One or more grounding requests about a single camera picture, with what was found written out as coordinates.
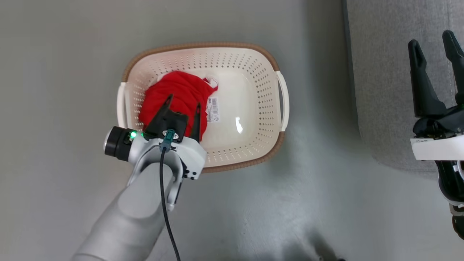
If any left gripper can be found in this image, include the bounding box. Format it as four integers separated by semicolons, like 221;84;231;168
145;95;207;180

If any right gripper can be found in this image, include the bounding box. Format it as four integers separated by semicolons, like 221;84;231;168
408;30;464;161

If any red jersey with print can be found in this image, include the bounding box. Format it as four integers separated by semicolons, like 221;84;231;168
138;71;219;142

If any cream perforated laundry basket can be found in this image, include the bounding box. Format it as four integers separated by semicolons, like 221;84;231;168
117;42;290;174

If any barcode label sticker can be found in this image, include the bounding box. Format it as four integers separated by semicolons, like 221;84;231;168
206;97;221;123

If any grey fabric sofa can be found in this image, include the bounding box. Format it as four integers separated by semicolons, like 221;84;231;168
343;0;464;173

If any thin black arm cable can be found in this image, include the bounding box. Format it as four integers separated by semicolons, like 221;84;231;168
159;129;181;261

